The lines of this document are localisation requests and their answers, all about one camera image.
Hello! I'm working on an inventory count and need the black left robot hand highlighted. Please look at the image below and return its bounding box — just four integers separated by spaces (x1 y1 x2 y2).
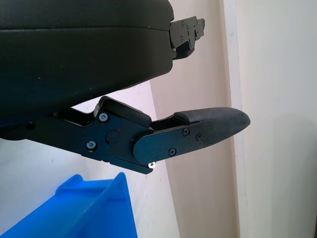
0 0 251 175

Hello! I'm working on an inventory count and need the blue plastic tray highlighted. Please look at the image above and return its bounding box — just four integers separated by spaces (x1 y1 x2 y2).
0 172 138 238

